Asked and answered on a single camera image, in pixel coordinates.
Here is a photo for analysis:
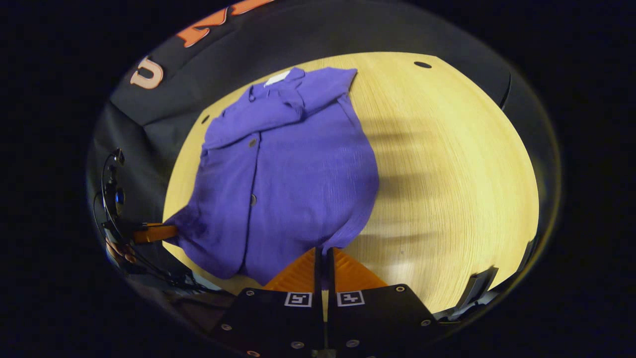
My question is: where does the purple button shirt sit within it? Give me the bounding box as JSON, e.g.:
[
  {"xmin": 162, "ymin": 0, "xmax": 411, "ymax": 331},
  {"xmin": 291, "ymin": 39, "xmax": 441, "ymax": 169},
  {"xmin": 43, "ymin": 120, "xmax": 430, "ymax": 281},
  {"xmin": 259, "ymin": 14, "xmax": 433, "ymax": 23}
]
[{"xmin": 164, "ymin": 67, "xmax": 381, "ymax": 286}]

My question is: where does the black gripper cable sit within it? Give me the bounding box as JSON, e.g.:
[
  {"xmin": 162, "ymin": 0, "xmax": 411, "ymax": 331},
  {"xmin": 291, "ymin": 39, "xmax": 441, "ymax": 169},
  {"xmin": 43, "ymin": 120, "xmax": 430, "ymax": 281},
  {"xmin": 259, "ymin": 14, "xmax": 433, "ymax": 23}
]
[{"xmin": 92, "ymin": 149, "xmax": 209, "ymax": 291}]

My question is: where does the black backdrop cloth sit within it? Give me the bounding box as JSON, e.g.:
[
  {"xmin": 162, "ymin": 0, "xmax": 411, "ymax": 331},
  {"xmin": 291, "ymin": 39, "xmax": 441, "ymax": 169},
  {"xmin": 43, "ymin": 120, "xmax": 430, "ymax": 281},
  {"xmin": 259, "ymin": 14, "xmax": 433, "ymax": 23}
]
[{"xmin": 87, "ymin": 0, "xmax": 515, "ymax": 209}]

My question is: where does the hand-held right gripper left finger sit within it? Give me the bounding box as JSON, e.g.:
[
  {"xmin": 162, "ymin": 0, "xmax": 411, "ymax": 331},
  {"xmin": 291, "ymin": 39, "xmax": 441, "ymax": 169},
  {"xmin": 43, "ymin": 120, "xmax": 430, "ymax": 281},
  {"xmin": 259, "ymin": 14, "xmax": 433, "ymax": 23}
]
[{"xmin": 211, "ymin": 247, "xmax": 326, "ymax": 358}]

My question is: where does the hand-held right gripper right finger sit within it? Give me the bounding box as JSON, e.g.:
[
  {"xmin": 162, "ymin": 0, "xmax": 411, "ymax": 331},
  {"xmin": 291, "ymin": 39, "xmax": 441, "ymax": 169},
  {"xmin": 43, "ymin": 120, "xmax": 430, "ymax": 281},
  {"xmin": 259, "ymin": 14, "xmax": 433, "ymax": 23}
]
[{"xmin": 328, "ymin": 247, "xmax": 440, "ymax": 355}]

